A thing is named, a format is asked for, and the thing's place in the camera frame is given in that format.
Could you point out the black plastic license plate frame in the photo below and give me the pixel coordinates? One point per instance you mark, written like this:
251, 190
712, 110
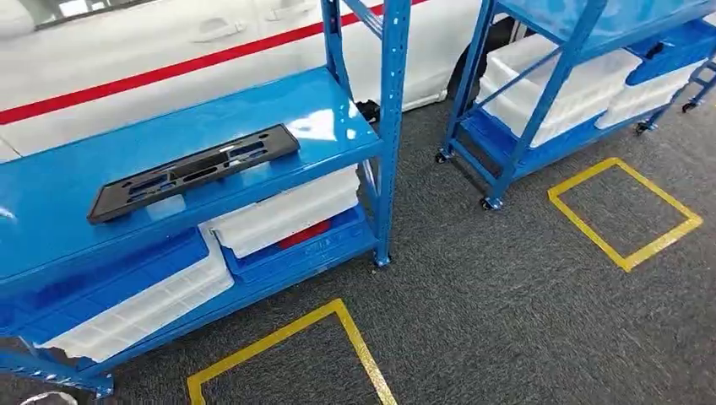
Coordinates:
279, 140

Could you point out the red part in crate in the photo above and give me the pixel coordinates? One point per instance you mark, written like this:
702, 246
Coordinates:
305, 235

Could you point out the blue plastic crate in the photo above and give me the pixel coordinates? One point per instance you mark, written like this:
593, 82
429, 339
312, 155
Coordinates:
324, 260
677, 53

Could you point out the blue metal shelf rack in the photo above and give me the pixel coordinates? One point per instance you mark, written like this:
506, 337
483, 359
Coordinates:
224, 117

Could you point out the blue wheeled shelf rack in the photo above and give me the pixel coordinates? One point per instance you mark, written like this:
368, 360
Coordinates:
537, 106

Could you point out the large white plastic bin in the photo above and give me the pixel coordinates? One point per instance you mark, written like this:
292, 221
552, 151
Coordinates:
559, 95

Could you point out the long white plastic bin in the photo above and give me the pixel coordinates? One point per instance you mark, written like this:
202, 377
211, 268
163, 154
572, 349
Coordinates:
140, 313

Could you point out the white car with red stripe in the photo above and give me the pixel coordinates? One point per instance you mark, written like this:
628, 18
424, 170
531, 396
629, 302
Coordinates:
140, 44

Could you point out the blue wheeled ladder cart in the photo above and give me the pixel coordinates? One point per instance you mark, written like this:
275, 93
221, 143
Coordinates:
702, 84

